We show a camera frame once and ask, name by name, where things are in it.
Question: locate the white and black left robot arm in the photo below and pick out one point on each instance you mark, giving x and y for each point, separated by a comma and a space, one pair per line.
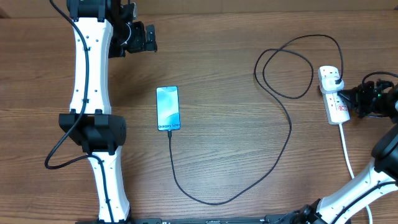
102, 30

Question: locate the blue Samsung Galaxy smartphone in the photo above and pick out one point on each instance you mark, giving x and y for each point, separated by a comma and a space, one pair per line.
168, 110

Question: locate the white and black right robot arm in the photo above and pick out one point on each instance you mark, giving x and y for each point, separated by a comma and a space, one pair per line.
380, 175

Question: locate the white power strip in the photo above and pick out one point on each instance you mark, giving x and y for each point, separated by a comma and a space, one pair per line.
336, 110

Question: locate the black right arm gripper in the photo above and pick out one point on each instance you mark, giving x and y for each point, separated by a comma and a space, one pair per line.
352, 96

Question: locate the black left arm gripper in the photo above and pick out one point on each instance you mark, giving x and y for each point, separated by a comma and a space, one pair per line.
140, 44

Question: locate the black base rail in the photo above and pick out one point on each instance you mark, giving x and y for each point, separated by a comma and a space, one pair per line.
286, 218

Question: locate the white charger plug adapter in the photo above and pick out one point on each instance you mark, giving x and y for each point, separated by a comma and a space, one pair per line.
330, 85

